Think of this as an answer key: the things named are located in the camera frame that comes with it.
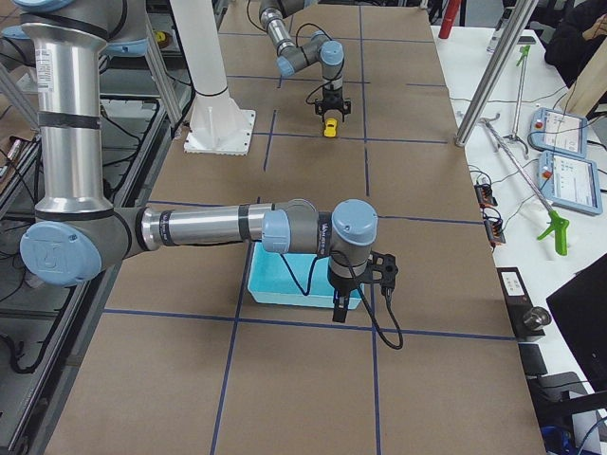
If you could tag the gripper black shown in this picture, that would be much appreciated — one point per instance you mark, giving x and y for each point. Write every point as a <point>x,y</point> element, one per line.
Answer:
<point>331,100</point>
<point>342,285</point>

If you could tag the black monitor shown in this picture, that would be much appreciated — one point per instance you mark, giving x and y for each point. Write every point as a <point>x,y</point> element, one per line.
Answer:
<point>579,310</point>

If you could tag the red cylinder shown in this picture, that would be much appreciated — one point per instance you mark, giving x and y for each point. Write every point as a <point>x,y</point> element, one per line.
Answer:
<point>449,17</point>

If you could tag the seated person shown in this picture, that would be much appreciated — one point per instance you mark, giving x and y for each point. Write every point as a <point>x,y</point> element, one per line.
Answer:
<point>576,39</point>

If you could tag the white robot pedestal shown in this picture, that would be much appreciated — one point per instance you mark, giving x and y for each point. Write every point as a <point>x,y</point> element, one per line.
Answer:
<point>217,124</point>

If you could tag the small orange circuit board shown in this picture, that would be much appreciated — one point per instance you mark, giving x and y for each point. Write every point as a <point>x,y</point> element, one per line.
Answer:
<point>485,197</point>

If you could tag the green handled reacher grabber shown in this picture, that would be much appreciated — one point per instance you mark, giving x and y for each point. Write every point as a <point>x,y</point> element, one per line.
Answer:
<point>513,136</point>

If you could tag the yellow beetle toy car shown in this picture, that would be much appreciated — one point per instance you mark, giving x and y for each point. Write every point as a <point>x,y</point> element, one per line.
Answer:
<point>330,128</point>

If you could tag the teal plastic bin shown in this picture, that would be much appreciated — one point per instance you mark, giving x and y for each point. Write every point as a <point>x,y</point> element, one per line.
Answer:
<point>271,281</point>

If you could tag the aluminium frame post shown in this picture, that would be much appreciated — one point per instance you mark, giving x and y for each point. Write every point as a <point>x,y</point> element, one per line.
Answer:
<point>513,30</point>

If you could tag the teach pendant tablet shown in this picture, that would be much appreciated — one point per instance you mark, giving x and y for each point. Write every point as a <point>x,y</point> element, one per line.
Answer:
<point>556,131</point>
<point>570,182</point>

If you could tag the black box with knob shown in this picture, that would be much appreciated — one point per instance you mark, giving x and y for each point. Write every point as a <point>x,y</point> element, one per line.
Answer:
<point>527,320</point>

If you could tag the lower teach pendant tablet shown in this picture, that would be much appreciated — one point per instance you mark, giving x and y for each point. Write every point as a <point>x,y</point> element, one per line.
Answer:
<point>570,182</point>

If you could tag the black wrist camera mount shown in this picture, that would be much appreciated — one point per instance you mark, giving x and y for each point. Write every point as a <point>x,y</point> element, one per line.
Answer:
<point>383,270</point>

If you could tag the upper teach pendant tablet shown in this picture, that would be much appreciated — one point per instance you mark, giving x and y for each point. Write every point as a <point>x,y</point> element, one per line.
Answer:
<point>556,131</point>

